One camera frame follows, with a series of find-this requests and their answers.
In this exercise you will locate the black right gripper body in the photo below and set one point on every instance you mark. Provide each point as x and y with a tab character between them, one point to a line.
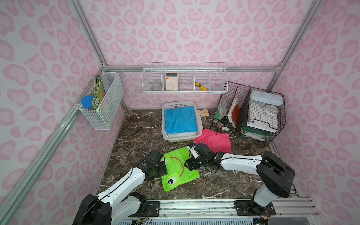
190	163

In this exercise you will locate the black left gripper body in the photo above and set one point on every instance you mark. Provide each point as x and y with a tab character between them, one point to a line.
162	168

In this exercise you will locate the blue raincoat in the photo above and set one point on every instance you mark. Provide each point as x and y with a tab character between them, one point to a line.
181	120

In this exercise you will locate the white raincoat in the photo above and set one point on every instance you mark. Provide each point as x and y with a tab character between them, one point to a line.
178	135

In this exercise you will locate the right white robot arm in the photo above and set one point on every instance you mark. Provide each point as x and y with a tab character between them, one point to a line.
276	175

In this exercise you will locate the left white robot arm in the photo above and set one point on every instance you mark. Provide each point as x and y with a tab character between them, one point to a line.
120	201

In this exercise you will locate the pink folded raincoat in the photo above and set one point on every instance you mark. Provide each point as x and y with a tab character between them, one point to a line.
217	142

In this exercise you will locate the green frog folded raincoat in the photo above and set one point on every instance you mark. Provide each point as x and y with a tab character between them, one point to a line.
177	173

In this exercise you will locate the white perforated plastic basket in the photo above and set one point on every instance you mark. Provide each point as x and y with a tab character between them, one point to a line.
181	104

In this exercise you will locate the green booklets in basket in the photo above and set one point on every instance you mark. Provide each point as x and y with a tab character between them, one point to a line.
99	91

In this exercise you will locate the tan patterned card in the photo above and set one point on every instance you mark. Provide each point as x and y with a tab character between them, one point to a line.
204	113

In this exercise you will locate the books in black rack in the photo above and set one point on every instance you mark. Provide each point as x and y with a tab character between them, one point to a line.
228	113

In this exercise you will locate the white plastic lidded box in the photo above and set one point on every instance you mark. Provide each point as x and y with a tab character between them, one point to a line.
258	118

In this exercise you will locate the clear tape roll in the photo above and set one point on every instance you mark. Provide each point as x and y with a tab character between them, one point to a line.
271	109

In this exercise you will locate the white calculator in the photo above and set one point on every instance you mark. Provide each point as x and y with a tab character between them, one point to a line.
172	81

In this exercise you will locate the blue round lid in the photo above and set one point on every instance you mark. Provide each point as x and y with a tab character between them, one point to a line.
87	102

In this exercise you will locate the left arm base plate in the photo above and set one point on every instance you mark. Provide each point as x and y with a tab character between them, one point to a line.
150	208

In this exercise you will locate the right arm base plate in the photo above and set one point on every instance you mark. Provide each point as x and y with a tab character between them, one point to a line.
250	208

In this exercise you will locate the black wire rack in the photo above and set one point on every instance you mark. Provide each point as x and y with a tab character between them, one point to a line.
243	131

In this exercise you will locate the white mesh wall basket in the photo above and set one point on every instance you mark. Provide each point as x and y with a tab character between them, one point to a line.
102	118

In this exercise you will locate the white wire wall shelf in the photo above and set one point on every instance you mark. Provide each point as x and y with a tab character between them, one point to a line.
212	75

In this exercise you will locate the aluminium corner frame post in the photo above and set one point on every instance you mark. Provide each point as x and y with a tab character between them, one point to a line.
78	10

